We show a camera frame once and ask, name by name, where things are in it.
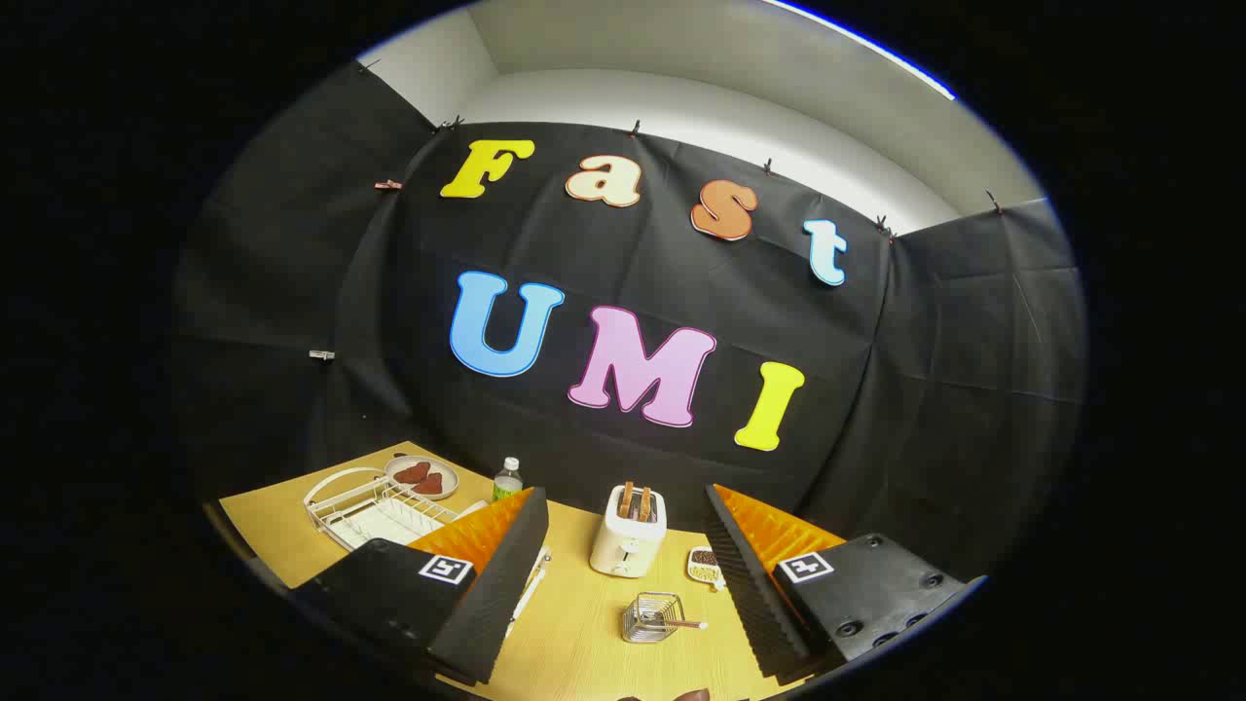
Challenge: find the black backdrop cloth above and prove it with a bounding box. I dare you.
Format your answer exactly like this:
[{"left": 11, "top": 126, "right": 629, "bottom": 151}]
[{"left": 170, "top": 60, "right": 1088, "bottom": 585}]

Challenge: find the white divided snack tray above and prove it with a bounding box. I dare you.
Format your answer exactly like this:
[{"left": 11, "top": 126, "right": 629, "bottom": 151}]
[{"left": 686, "top": 546, "right": 726, "bottom": 592}]

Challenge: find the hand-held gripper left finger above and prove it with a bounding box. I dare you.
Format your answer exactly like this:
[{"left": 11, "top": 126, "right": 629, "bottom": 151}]
[{"left": 290, "top": 487, "right": 551, "bottom": 687}]

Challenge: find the metal wire basket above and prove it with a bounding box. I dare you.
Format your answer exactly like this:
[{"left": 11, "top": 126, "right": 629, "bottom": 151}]
[{"left": 621, "top": 591, "right": 687, "bottom": 645}]

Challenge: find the white wire dish rack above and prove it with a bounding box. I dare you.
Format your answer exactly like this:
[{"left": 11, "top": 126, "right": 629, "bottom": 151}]
[{"left": 303, "top": 466, "right": 553, "bottom": 634}]

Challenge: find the white toaster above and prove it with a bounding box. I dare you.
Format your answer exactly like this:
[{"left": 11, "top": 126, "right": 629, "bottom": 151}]
[{"left": 589, "top": 484, "right": 669, "bottom": 579}]

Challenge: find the grey plate with meat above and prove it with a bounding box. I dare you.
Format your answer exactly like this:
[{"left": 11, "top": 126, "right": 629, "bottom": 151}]
[{"left": 385, "top": 455, "right": 460, "bottom": 501}]

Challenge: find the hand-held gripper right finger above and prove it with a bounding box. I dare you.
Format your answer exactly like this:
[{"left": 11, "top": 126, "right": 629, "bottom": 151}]
[{"left": 703, "top": 483, "right": 986, "bottom": 683}]

